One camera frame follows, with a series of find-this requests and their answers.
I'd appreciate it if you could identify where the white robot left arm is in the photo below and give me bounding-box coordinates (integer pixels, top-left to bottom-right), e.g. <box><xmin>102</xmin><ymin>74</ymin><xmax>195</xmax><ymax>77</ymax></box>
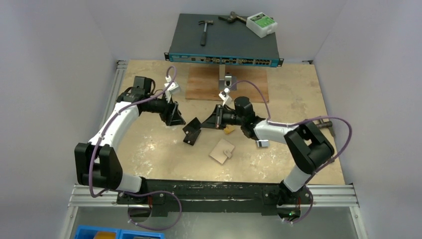
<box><xmin>74</xmin><ymin>76</ymin><xmax>186</xmax><ymax>204</ymax></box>

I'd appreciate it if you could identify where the dark pliers tool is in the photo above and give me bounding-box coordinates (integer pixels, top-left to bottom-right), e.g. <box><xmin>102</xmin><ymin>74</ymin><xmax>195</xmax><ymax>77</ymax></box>
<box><xmin>218</xmin><ymin>11</ymin><xmax>247</xmax><ymax>24</ymax></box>

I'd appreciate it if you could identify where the metal stand base bracket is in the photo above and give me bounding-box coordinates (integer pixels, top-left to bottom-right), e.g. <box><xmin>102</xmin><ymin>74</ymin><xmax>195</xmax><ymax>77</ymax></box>
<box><xmin>218</xmin><ymin>64</ymin><xmax>237</xmax><ymax>91</ymax></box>

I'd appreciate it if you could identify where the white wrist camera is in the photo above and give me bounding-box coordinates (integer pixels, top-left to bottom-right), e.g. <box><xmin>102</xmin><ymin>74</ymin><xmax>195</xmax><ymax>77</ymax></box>
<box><xmin>218</xmin><ymin>88</ymin><xmax>232</xmax><ymax>106</ymax></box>
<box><xmin>164</xmin><ymin>76</ymin><xmax>181</xmax><ymax>103</ymax></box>

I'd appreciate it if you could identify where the aluminium frame rail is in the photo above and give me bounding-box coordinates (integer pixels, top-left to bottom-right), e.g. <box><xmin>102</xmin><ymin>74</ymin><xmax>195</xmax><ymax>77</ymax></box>
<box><xmin>67</xmin><ymin>60</ymin><xmax>360</xmax><ymax>208</ymax></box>

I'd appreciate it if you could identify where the silver credit card stack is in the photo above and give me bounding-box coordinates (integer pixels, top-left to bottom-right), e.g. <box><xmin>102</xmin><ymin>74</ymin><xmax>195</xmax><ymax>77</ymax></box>
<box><xmin>256</xmin><ymin>139</ymin><xmax>270</xmax><ymax>148</ymax></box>

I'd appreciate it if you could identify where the white green box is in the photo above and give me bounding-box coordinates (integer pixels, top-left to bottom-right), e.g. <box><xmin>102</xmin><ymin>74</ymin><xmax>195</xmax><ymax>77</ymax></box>
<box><xmin>246</xmin><ymin>12</ymin><xmax>278</xmax><ymax>38</ymax></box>

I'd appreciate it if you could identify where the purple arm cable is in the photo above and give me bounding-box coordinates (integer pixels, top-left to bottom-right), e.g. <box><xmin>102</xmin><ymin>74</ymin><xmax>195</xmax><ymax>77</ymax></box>
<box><xmin>89</xmin><ymin>66</ymin><xmax>183</xmax><ymax>232</ymax></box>
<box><xmin>229</xmin><ymin>80</ymin><xmax>353</xmax><ymax>225</ymax></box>

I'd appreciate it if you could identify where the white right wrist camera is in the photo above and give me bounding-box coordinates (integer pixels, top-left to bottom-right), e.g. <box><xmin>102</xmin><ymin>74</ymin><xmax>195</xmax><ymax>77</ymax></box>
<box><xmin>218</xmin><ymin>88</ymin><xmax>232</xmax><ymax>106</ymax></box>

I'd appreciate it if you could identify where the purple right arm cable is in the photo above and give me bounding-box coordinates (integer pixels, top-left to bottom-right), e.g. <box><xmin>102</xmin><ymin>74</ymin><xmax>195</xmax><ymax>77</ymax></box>
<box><xmin>229</xmin><ymin>80</ymin><xmax>353</xmax><ymax>225</ymax></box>

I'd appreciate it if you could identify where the brown plywood board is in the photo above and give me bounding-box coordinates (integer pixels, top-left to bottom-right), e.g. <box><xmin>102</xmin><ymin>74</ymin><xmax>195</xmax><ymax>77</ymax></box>
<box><xmin>186</xmin><ymin>66</ymin><xmax>269</xmax><ymax>103</ymax></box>

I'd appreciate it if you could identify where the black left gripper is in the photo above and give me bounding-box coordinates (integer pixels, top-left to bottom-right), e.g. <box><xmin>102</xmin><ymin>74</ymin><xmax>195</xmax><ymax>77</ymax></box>
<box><xmin>143</xmin><ymin>90</ymin><xmax>185</xmax><ymax>125</ymax></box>

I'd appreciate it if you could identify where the small hammer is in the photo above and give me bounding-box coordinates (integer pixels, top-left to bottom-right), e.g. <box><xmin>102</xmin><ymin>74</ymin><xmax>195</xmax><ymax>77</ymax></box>
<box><xmin>198</xmin><ymin>20</ymin><xmax>213</xmax><ymax>46</ymax></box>

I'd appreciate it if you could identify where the gold credit card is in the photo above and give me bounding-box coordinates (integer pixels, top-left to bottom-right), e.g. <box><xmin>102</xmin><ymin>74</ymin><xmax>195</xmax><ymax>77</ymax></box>
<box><xmin>223</xmin><ymin>125</ymin><xmax>235</xmax><ymax>134</ymax></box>

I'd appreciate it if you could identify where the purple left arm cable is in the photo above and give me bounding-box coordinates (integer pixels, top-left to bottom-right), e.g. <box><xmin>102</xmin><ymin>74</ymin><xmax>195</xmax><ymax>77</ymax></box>
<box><xmin>89</xmin><ymin>66</ymin><xmax>183</xmax><ymax>232</ymax></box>

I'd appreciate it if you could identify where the tan leather card holder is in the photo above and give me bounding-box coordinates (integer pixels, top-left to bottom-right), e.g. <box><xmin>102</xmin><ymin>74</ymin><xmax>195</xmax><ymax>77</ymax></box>
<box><xmin>209</xmin><ymin>139</ymin><xmax>235</xmax><ymax>165</ymax></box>

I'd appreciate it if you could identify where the metal door handle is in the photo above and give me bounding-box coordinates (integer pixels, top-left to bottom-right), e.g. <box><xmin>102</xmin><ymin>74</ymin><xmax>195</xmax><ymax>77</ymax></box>
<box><xmin>315</xmin><ymin>119</ymin><xmax>336</xmax><ymax>164</ymax></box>

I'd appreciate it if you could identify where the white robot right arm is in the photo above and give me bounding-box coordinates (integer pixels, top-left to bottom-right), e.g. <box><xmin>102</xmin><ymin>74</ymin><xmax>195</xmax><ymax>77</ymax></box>
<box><xmin>200</xmin><ymin>97</ymin><xmax>334</xmax><ymax>203</ymax></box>

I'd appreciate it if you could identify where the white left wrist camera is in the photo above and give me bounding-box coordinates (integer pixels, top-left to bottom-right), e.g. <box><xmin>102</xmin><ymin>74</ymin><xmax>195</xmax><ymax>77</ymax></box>
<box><xmin>164</xmin><ymin>76</ymin><xmax>181</xmax><ymax>103</ymax></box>

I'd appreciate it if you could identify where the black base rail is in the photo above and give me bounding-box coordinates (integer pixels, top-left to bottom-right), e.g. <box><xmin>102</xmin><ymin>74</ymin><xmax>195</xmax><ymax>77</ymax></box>
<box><xmin>116</xmin><ymin>179</ymin><xmax>311</xmax><ymax>218</ymax></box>

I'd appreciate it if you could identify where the blue plastic bin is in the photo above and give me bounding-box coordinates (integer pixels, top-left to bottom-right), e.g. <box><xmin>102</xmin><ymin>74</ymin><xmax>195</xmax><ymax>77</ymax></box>
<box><xmin>73</xmin><ymin>225</ymin><xmax>165</xmax><ymax>239</ymax></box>

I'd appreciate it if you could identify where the blue network switch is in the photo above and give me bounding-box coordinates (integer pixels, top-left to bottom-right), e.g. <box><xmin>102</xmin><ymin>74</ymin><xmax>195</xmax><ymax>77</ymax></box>
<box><xmin>164</xmin><ymin>13</ymin><xmax>284</xmax><ymax>67</ymax></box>

